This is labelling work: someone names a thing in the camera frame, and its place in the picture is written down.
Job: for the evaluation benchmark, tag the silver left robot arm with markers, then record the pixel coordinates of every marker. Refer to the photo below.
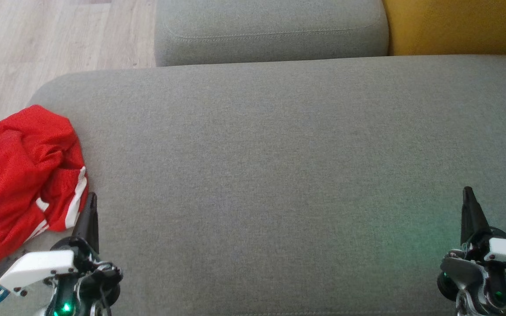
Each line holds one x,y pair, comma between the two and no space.
90,285

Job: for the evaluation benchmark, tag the grey sofa seat cushion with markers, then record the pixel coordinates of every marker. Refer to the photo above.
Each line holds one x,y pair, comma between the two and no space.
279,184

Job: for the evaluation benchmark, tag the yellow cushion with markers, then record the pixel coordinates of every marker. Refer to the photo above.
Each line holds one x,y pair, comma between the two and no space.
459,26

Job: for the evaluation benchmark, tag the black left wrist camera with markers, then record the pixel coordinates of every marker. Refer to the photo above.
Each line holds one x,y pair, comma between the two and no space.
5,267

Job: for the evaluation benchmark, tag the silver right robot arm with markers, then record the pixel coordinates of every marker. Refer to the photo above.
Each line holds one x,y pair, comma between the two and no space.
472,272

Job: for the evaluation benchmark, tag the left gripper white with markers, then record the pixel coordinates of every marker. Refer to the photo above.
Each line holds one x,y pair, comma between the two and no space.
37,265

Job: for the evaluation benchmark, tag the grey sofa back cushion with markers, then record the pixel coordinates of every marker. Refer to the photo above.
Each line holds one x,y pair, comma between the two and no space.
270,30

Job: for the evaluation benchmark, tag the red Bulls basketball jersey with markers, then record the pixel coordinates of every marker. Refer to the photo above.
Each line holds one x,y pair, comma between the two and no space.
11,175

